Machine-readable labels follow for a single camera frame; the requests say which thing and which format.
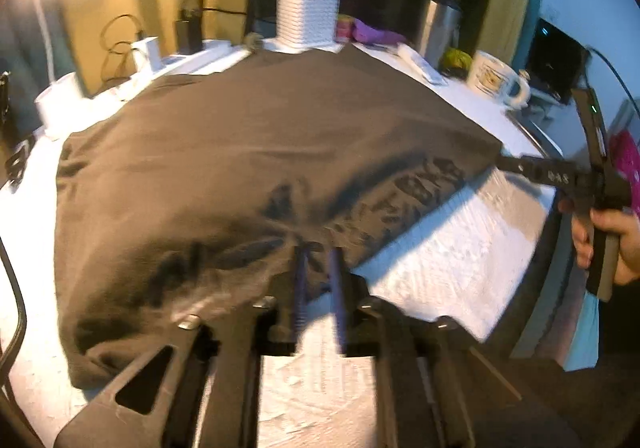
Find person's right hand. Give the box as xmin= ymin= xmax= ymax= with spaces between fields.
xmin=557 ymin=198 xmax=640 ymax=286

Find black electronic device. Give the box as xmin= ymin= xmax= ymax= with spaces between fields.
xmin=525 ymin=18 xmax=591 ymax=104

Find pink jar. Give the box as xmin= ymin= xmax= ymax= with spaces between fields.
xmin=335 ymin=14 xmax=357 ymax=42

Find steel tumbler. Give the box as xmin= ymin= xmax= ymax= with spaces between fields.
xmin=415 ymin=0 xmax=463 ymax=69

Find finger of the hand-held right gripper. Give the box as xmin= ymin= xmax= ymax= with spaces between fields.
xmin=495 ymin=153 xmax=598 ymax=189

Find yellow-green packet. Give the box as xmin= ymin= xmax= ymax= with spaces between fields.
xmin=440 ymin=47 xmax=473 ymax=74

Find white tube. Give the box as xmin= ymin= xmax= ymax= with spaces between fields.
xmin=397 ymin=43 xmax=441 ymax=84

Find white desk lamp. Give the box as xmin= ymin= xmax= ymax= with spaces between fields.
xmin=7 ymin=0 xmax=103 ymax=136

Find thick black cable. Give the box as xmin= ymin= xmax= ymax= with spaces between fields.
xmin=0 ymin=238 xmax=28 ymax=409

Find white charger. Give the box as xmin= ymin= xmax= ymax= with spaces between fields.
xmin=131 ymin=36 xmax=162 ymax=72

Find pink cloth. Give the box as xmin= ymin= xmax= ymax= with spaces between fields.
xmin=610 ymin=131 xmax=640 ymax=219

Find white plastic basket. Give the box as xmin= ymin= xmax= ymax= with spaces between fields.
xmin=274 ymin=0 xmax=342 ymax=54

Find purple pouch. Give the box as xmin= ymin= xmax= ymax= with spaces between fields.
xmin=350 ymin=18 xmax=406 ymax=45

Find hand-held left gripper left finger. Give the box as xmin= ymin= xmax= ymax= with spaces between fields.
xmin=54 ymin=244 xmax=313 ymax=448

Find black clip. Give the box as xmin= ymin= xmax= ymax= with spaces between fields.
xmin=5 ymin=135 xmax=37 ymax=191

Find light blue cloth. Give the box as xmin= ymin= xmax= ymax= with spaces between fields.
xmin=565 ymin=288 xmax=601 ymax=371

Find dark grey curtain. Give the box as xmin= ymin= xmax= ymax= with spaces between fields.
xmin=0 ymin=0 xmax=81 ymax=139

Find thin black cable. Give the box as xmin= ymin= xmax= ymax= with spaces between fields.
xmin=585 ymin=46 xmax=640 ymax=116

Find black charger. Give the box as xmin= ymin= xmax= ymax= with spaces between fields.
xmin=175 ymin=11 xmax=203 ymax=54

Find dark grey t-shirt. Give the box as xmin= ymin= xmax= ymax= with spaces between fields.
xmin=52 ymin=42 xmax=503 ymax=391

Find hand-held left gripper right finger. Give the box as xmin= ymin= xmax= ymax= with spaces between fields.
xmin=327 ymin=247 xmax=583 ymax=448

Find looped black charger cable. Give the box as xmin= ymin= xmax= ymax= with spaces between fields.
xmin=100 ymin=14 xmax=146 ymax=82

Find white printed mug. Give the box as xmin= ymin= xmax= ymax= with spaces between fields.
xmin=467 ymin=50 xmax=531 ymax=110

